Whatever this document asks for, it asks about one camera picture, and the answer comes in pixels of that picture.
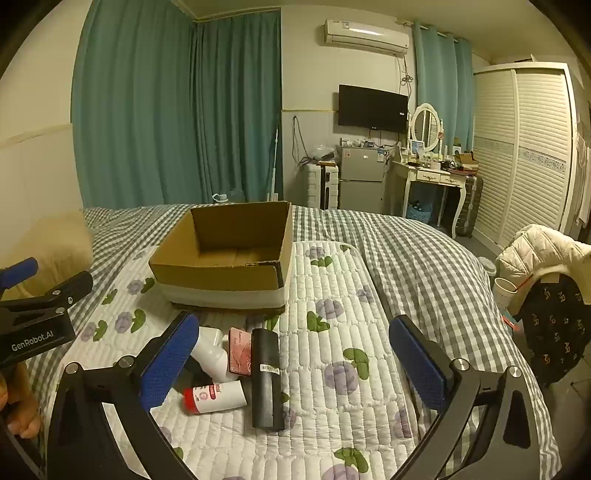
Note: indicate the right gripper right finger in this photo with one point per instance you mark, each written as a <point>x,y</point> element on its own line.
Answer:
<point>506,443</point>

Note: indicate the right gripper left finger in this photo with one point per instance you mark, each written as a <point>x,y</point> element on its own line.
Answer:
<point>81,444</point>

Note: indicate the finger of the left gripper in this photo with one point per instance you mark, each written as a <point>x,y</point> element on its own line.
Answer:
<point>64,296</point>
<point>18,273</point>

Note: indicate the white bottle red cap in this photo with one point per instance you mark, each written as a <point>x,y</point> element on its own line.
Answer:
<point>214,398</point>

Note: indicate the white funnel-shaped bottle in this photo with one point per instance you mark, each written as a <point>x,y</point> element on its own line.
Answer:
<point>211,356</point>

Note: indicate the pink red wallet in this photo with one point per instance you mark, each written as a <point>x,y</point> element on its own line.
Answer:
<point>239,352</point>

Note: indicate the black cylindrical tube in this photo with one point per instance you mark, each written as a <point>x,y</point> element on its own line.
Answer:
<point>267,407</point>

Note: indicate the person's left hand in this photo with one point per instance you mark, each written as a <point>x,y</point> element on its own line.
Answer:
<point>24,419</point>

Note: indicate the black patterned garment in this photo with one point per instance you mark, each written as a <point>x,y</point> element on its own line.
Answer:
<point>557,328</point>

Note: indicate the white paper cup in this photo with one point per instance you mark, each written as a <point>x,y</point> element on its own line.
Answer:
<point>504,292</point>

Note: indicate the brown cardboard box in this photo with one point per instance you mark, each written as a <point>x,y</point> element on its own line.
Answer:
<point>233,257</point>

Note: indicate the clear water jug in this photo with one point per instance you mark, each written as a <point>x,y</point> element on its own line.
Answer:
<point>220,198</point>

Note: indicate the cream puffer jacket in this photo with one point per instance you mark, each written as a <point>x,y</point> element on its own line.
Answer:
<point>537,250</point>

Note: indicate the white floral quilted mat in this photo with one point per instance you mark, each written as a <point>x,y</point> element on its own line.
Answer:
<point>346,401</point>

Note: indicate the blue plastic basket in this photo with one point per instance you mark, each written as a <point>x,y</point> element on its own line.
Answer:
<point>416,211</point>

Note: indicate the dark brown suitcase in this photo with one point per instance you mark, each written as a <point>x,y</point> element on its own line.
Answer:
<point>469,213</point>

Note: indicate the white dressing table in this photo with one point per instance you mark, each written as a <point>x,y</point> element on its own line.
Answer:
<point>406,176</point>

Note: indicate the silver mini fridge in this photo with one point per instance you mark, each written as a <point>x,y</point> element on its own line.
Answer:
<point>361,179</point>

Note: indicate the white louvered wardrobe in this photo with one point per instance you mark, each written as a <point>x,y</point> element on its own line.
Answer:
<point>525,126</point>

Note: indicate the oval white vanity mirror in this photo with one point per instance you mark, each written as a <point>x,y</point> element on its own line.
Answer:
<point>426,127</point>

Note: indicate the teal curtain right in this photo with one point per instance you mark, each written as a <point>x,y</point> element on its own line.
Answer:
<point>445,79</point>

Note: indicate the white air conditioner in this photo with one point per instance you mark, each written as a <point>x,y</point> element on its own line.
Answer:
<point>378,39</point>

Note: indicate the black wall television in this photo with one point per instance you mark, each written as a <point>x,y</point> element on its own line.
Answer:
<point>372,109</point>

